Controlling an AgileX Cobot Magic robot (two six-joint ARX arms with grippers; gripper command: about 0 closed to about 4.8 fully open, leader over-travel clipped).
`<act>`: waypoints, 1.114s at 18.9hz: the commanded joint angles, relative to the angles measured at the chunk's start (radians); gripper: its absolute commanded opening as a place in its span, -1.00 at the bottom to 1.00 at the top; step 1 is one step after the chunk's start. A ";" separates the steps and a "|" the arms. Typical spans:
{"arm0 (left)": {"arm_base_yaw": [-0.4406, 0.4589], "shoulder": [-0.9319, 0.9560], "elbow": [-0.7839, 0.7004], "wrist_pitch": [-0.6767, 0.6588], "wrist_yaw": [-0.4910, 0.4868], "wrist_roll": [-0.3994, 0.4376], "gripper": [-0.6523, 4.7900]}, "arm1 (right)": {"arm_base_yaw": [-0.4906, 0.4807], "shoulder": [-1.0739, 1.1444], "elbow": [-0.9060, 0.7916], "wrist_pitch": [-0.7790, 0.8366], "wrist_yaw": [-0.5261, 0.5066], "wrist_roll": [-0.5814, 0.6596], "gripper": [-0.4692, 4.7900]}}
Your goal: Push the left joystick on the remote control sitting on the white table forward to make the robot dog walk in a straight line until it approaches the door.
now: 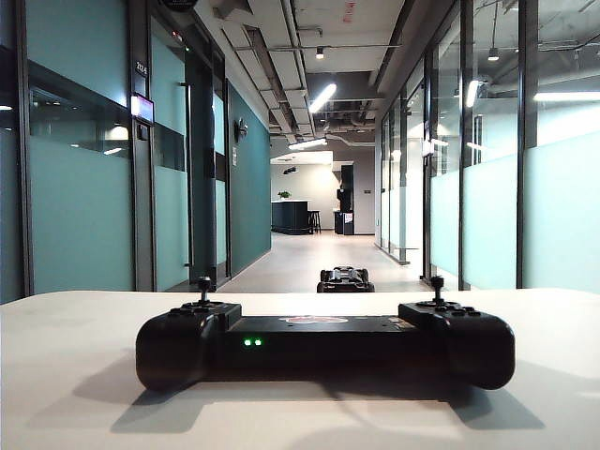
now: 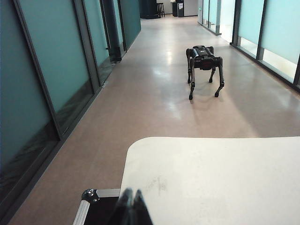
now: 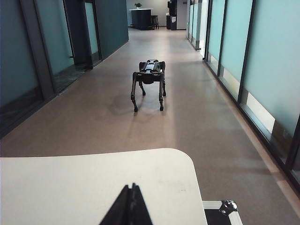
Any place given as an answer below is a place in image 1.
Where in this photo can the dark blue kitchen counter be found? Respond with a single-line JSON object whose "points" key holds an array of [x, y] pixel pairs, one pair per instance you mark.
{"points": [[288, 218]]}

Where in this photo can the white room number sign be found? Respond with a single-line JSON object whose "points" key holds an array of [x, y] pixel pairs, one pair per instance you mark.
{"points": [[141, 68]]}

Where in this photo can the black metal-tipped joystick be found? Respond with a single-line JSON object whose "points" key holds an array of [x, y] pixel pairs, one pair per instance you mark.
{"points": [[204, 293], [437, 291]]}

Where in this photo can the small ceiling spot lamp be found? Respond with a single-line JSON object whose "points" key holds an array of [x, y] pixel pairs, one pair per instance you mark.
{"points": [[492, 54], [319, 53]]}

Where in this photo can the dark wooden bar stool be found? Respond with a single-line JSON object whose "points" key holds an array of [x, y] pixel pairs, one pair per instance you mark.
{"points": [[314, 220]]}

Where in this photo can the purple door display panel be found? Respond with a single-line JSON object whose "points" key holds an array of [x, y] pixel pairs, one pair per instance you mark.
{"points": [[143, 108]]}

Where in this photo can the black wall ornament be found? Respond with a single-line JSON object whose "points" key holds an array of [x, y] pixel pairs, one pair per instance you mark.
{"points": [[241, 129]]}

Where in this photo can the white paper wall notice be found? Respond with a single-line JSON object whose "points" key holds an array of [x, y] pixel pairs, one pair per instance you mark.
{"points": [[235, 155]]}

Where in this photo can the green potted plant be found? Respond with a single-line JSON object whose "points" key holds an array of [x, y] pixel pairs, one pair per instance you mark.
{"points": [[284, 194]]}

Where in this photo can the long linear ceiling light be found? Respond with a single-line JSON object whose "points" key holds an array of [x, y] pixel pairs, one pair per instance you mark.
{"points": [[322, 98], [307, 144]]}

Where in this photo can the black door access reader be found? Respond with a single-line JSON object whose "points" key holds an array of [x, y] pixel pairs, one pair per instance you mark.
{"points": [[143, 133]]}

